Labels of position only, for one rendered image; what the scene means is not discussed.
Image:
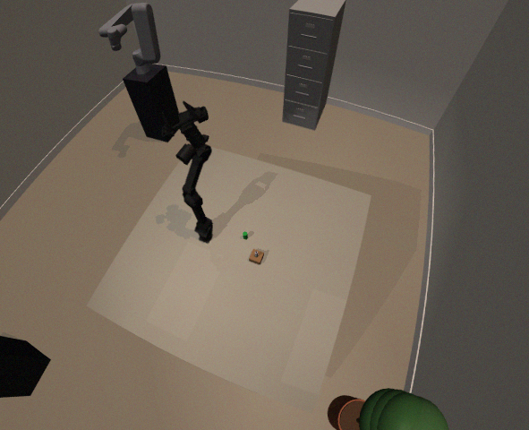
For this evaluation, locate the tan wooden block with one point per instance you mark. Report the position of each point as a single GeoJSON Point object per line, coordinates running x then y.
{"type": "Point", "coordinates": [256, 259]}

